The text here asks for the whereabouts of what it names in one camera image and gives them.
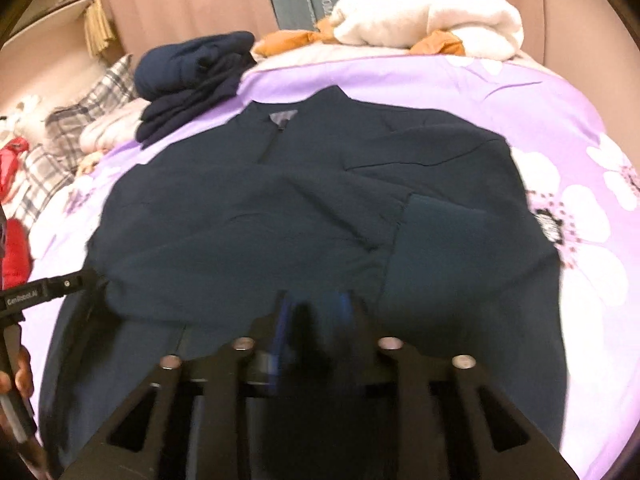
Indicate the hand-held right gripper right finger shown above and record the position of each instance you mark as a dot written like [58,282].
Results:
[345,320]

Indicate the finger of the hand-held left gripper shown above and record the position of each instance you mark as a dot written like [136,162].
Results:
[75,280]

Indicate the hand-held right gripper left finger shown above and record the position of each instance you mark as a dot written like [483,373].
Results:
[280,330]

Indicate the navy zip jacket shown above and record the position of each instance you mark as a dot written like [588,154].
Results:
[250,210]

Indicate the folded navy clothes stack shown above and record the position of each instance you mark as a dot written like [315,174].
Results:
[190,70]

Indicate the person's left hand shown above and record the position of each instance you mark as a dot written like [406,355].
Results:
[25,375]

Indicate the dark red down jacket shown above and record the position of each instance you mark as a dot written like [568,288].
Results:
[17,250]

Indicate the small plaid pillow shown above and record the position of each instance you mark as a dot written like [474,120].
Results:
[45,175]

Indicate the peach cloth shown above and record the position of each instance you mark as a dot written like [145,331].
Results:
[92,162]

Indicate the bright red down jacket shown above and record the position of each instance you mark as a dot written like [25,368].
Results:
[12,160]

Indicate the large plaid pillow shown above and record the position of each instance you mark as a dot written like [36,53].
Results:
[100,90]

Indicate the purple floral blanket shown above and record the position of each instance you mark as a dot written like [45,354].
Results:
[575,125]

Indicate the pink curtain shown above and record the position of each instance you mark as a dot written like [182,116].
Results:
[190,0]

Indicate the white wall shelf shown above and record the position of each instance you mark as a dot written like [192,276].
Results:
[50,15]

